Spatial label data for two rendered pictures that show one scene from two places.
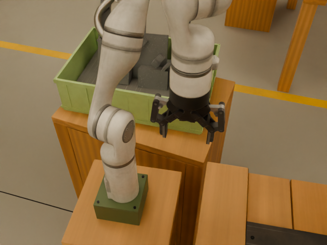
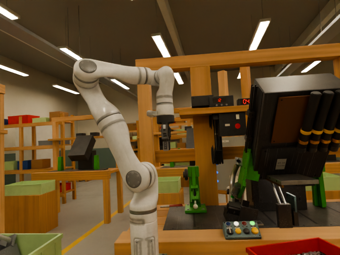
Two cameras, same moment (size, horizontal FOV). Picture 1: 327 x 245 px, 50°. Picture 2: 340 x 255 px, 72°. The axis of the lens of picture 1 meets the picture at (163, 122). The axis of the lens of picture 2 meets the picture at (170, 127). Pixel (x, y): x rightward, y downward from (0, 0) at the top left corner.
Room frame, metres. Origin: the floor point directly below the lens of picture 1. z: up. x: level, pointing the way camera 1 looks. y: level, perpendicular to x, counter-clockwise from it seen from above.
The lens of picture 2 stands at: (0.59, 0.94, 1.32)
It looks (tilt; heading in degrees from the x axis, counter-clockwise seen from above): 4 degrees up; 263
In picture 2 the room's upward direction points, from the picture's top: 3 degrees counter-clockwise
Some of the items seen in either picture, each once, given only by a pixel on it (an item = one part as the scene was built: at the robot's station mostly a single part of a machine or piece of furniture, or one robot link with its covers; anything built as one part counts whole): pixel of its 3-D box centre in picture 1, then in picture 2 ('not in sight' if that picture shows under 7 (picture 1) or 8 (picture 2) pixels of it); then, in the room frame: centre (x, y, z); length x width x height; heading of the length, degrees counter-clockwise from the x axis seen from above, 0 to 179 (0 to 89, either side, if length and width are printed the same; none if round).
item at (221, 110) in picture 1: (221, 117); not in sight; (0.48, -0.11, 1.37); 0.03 x 0.02 x 0.06; 169
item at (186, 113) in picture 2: not in sight; (245, 110); (-0.12, -0.60, 1.52); 0.90 x 0.25 x 0.04; 169
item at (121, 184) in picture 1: (121, 173); (144, 236); (0.60, 0.12, 1.02); 0.09 x 0.09 x 0.17; 89
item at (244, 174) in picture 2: not in sight; (249, 167); (0.02, -0.30, 1.17); 0.13 x 0.12 x 0.20; 169
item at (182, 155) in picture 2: not in sight; (244, 152); (-0.14, -0.71, 1.23); 1.30 x 0.05 x 0.09; 169
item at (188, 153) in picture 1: (150, 153); not in sight; (1.18, 0.07, 0.39); 0.68 x 0.52 x 0.79; 69
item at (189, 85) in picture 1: (192, 64); (160, 109); (0.51, -0.05, 1.47); 0.11 x 0.09 x 0.06; 169
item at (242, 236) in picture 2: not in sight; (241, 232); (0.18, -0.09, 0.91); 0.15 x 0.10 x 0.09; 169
